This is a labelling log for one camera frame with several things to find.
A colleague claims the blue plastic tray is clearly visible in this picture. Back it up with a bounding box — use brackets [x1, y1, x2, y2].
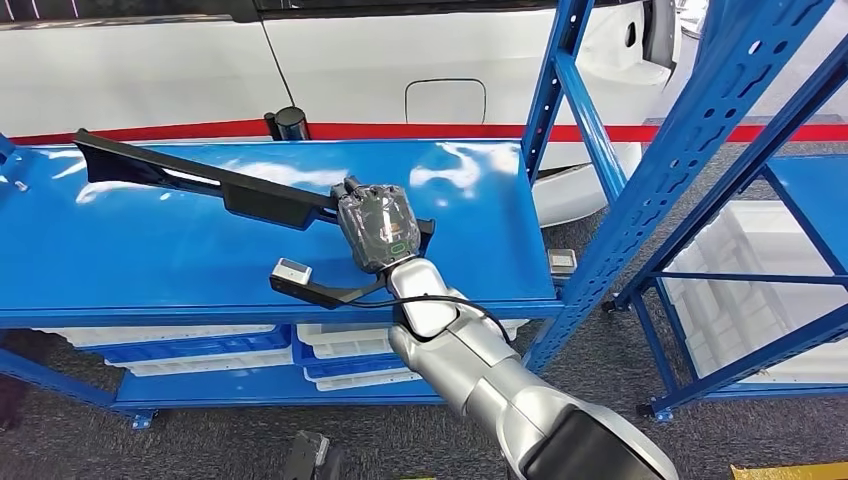
[86, 327, 294, 366]
[291, 334, 407, 383]

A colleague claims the long black plastic part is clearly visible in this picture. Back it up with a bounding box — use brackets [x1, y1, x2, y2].
[72, 128, 437, 258]

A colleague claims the large white plastic bin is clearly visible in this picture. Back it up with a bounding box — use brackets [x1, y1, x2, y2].
[662, 200, 848, 386]

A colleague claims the grey floor socket box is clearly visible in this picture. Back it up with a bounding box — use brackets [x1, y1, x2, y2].
[547, 248, 578, 276]

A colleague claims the black robot left leg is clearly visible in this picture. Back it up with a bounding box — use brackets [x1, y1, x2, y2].
[281, 430, 347, 480]

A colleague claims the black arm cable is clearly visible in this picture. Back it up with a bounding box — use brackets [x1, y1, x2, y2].
[347, 293, 515, 346]

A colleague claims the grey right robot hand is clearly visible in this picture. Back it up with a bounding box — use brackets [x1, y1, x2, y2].
[329, 176, 424, 275]

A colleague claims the black barrier post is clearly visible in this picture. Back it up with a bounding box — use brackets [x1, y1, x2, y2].
[263, 105, 311, 142]

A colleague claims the white plastic tray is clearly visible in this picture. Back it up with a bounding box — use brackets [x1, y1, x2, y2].
[39, 323, 278, 349]
[105, 347, 294, 379]
[296, 319, 531, 362]
[304, 367, 425, 393]

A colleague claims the red barrier belt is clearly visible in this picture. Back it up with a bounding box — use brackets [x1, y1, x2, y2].
[9, 119, 848, 146]

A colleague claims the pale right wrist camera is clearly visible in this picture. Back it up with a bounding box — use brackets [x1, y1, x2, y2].
[273, 258, 313, 287]

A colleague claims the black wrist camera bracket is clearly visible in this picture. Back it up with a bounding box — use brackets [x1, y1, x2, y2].
[268, 272, 392, 311]

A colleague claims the white car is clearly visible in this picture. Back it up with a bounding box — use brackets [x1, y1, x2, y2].
[0, 0, 684, 230]

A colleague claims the blue steel shelf rack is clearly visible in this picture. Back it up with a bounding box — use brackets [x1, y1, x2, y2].
[602, 39, 848, 425]
[0, 0, 839, 432]

